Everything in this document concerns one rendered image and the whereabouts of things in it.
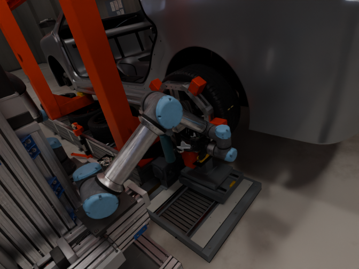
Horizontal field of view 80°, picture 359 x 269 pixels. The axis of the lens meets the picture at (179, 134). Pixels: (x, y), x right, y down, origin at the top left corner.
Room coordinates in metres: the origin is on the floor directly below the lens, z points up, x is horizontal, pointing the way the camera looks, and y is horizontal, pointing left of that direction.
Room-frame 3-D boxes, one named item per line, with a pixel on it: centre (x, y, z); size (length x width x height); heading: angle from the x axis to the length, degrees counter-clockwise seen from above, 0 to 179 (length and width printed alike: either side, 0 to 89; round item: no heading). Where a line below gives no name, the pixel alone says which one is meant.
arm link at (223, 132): (0.93, -0.21, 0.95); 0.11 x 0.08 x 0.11; 26
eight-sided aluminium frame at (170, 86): (1.45, -0.05, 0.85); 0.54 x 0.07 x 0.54; 42
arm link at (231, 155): (0.91, -0.22, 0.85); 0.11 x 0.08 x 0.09; 42
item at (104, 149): (2.60, 1.26, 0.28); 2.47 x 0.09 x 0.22; 42
